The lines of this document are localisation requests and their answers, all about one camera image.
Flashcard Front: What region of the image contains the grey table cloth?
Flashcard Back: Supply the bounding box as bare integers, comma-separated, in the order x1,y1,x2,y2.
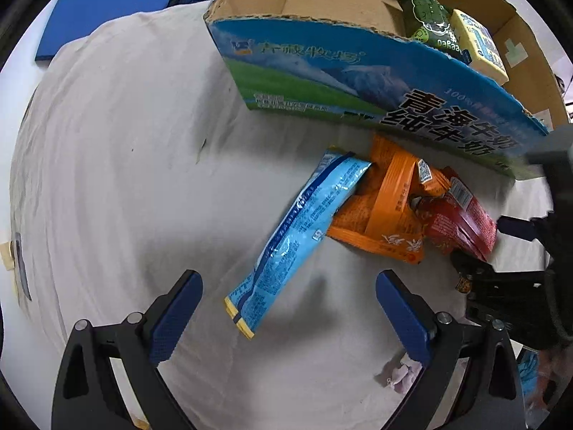
8,0,557,430

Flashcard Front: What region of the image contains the cardboard milk box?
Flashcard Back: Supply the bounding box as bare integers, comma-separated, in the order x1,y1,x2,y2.
204,0,569,180

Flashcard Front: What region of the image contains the white blue tissue pack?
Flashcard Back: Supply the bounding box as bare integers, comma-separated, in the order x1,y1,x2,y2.
450,9,509,86

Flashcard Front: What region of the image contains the red snack packet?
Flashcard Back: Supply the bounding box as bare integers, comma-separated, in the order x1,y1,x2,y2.
413,167,496,261

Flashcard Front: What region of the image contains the blue foam mat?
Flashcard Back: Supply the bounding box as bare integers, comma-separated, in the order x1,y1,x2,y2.
35,0,169,61

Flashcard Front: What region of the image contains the blue snack packet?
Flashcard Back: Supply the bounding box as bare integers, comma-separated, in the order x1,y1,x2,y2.
224,149,371,339

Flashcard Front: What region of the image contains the orange snack packet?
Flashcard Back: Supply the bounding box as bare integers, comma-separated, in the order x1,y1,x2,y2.
327,133,451,265

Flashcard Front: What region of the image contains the green snack packet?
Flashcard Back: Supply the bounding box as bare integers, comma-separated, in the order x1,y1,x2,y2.
397,0,469,64

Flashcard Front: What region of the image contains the purple knotted cloth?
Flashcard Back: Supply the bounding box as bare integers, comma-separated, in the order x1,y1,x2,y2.
375,352,423,395

